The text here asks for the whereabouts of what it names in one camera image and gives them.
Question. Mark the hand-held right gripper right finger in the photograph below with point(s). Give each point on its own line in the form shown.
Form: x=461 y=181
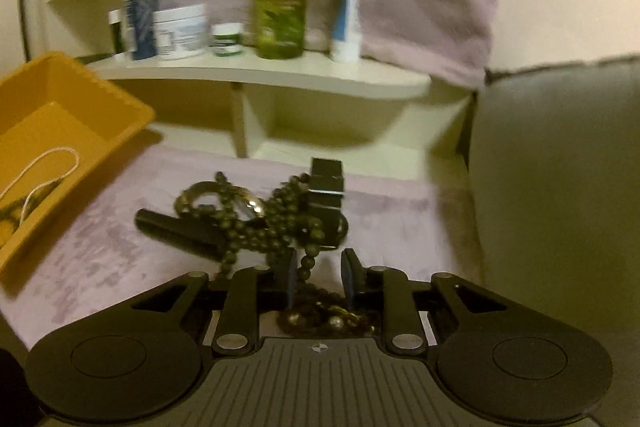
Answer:
x=347 y=282

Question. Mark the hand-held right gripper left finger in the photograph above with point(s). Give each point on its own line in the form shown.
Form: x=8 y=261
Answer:
x=291 y=282

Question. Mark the gold-faced wristwatch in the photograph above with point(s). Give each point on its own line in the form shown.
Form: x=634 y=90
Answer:
x=252 y=206

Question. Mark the black wrist band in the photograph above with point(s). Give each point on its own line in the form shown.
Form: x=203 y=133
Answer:
x=326 y=187

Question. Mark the orange plastic tray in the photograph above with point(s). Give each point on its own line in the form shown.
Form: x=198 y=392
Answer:
x=90 y=107

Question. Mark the mauve fleece mat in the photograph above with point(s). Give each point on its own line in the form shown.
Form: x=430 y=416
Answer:
x=100 y=267

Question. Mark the cream wooden shelf unit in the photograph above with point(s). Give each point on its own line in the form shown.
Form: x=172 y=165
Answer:
x=300 y=77

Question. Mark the grey-green cushion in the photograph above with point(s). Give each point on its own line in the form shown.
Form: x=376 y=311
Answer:
x=550 y=207

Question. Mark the small green-banded jar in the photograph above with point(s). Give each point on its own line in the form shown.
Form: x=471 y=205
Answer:
x=226 y=41

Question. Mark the white cream jar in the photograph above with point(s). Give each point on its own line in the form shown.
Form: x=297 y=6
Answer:
x=181 y=34

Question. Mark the small black white bottle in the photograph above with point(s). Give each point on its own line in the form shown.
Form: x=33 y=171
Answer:
x=116 y=34

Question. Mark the dark blue spray bottle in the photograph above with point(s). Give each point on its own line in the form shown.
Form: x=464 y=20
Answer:
x=141 y=7

